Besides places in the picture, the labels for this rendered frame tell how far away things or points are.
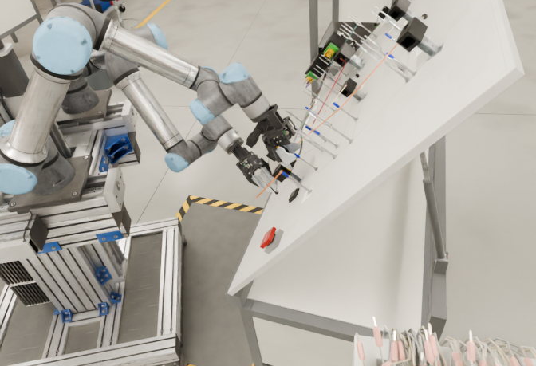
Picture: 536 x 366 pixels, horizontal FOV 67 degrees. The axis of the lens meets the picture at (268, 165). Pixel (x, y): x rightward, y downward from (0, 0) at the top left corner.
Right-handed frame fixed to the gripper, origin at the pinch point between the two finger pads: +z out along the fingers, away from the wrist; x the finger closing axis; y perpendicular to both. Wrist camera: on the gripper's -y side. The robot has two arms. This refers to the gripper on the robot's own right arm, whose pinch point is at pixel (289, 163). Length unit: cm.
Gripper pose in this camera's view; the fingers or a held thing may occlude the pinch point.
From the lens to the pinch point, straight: 127.6
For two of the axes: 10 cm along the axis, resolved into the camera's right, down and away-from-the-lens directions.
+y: 7.7, -2.2, -6.0
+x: 3.3, -6.6, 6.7
